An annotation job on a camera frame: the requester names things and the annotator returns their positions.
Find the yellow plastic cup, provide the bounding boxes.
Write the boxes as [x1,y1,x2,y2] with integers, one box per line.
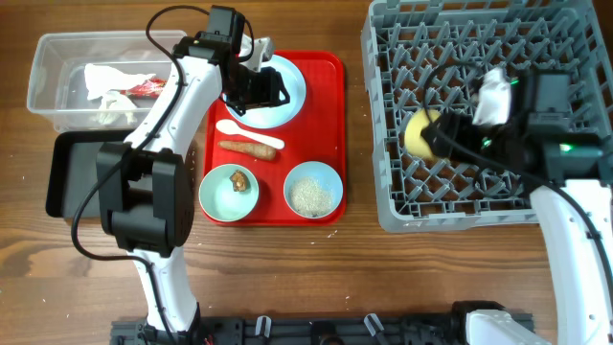
[403,108,449,162]

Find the brown carrot-like food scrap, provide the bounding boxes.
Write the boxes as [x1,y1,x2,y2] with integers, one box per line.
[217,141,277,161]

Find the green bowl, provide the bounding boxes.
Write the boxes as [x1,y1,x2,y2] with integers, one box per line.
[198,164,260,222]

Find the light blue bowl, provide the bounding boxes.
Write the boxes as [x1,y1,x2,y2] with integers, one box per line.
[284,161,344,219]

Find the white rice grains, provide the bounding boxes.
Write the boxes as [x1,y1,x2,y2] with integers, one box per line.
[289,177,332,218]

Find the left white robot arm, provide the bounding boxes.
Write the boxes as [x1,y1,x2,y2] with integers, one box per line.
[88,6,291,344]

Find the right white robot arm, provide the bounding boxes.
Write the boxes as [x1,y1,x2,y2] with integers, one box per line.
[420,68,612,344]

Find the grey dishwasher rack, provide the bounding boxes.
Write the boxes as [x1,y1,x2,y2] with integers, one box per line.
[360,1,612,233]

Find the black rectangular waste tray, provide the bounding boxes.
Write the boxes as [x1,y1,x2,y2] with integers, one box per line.
[45,127,186,219]

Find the white plastic spoon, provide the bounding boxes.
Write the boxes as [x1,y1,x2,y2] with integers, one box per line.
[216,119,285,150]

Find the light blue round plate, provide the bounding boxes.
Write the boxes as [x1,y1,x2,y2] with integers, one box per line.
[226,55,307,129]

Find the red snack wrapper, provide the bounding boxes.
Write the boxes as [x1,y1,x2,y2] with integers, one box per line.
[121,78,167,99]

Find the red plastic tray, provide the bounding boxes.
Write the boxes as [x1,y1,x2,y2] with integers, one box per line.
[203,50,347,227]

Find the crumpled white tissue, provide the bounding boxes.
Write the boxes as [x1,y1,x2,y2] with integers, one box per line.
[84,63,154,126]

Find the clear plastic bin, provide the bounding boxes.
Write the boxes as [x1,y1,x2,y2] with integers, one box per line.
[27,31,171,132]

